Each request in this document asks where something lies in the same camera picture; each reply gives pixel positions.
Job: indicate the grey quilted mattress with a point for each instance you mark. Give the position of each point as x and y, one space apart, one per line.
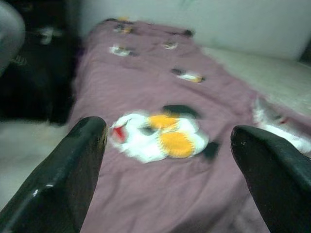
267 72

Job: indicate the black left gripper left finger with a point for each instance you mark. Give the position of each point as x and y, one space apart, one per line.
60 182

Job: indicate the pink cartoon print blanket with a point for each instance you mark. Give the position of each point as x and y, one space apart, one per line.
158 97

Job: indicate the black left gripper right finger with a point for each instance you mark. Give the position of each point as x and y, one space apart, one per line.
279 182

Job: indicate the white plastic bag red print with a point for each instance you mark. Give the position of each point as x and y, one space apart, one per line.
279 126

